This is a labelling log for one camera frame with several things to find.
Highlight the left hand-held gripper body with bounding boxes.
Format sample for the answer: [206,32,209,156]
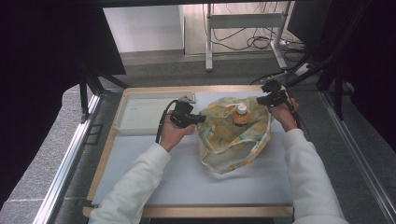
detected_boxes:
[169,94,196,129]

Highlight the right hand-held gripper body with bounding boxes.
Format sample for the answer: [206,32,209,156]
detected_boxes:
[262,79,289,106]

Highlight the orange bottle with white cap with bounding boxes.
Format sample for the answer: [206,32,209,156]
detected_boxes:
[233,103,252,127]

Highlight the green orange fruit print bag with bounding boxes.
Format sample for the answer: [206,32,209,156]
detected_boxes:
[196,96,274,175]

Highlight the white plastic tray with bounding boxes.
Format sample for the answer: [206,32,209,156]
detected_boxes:
[113,90,197,136]

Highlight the person's right hand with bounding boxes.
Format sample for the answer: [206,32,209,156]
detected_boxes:
[269,98,300,133]

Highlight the person's left hand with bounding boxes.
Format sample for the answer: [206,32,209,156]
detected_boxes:
[159,113,196,153]

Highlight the white power strip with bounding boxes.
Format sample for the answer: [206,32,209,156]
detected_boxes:
[293,63,313,77]

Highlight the black metal stand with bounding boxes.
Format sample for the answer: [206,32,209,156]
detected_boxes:
[285,31,347,121]
[78,60,131,123]

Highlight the white table mat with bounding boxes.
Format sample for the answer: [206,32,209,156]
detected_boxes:
[92,90,295,206]

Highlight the wooden table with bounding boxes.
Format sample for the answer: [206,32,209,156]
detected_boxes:
[82,84,309,218]

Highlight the black curtain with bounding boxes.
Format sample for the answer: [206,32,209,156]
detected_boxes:
[0,0,127,209]
[311,0,396,153]

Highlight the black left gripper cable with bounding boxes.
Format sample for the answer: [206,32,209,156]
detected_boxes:
[155,99,179,144]

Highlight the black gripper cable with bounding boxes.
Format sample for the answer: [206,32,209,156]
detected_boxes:
[283,89,312,142]
[155,99,179,144]

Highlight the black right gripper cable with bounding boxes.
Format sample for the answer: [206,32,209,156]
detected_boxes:
[283,89,312,142]

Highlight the black floor cables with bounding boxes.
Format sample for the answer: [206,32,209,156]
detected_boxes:
[202,2,307,53]

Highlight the white metal desk frame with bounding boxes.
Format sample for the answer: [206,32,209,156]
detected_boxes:
[205,1,295,73]

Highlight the aluminium rail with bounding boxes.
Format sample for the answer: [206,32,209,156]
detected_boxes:
[32,92,104,224]
[319,91,396,224]

